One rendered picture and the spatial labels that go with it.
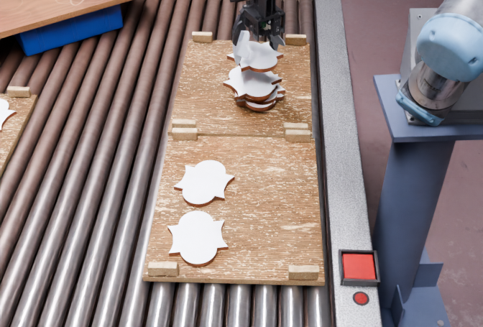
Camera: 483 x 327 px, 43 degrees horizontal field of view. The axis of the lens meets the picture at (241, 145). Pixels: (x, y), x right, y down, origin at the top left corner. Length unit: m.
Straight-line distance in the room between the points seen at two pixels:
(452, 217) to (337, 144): 1.24
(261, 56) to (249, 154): 0.24
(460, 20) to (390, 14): 2.86
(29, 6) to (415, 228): 1.31
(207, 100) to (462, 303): 1.28
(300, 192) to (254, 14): 0.40
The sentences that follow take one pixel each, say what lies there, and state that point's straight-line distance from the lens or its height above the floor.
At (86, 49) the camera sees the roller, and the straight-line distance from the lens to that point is 1.88.
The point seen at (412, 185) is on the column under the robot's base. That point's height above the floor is 0.63.
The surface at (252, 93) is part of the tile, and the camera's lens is 1.50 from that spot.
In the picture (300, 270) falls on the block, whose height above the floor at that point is 0.96.
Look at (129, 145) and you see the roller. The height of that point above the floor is 0.92.
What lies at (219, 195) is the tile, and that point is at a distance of 1.33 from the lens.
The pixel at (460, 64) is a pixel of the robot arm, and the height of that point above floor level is 1.36.
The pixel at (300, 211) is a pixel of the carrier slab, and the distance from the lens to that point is 1.32.
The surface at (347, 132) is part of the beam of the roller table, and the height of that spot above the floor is 0.92.
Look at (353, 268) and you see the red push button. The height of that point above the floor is 0.93.
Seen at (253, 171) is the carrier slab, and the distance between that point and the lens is 1.40.
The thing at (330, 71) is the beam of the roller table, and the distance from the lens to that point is 1.74.
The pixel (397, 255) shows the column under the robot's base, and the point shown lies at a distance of 2.09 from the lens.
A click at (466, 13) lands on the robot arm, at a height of 1.43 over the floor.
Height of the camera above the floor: 1.92
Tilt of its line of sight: 42 degrees down
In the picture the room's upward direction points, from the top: 1 degrees counter-clockwise
